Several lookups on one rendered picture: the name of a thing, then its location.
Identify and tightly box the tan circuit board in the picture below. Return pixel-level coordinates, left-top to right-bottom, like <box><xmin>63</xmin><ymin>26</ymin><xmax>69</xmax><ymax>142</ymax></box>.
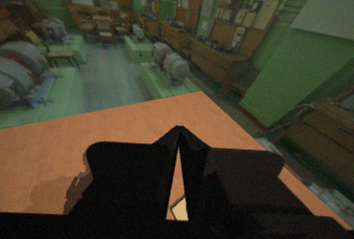
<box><xmin>172</xmin><ymin>198</ymin><xmax>188</xmax><ymax>220</ymax></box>

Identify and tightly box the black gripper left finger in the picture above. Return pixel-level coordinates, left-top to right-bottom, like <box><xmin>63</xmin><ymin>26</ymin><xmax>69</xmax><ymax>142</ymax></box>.
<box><xmin>86</xmin><ymin>125</ymin><xmax>179</xmax><ymax>219</ymax></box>

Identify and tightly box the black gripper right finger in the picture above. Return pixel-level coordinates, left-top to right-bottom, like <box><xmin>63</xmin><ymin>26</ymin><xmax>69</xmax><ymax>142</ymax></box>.
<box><xmin>178</xmin><ymin>125</ymin><xmax>285</xmax><ymax>221</ymax></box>

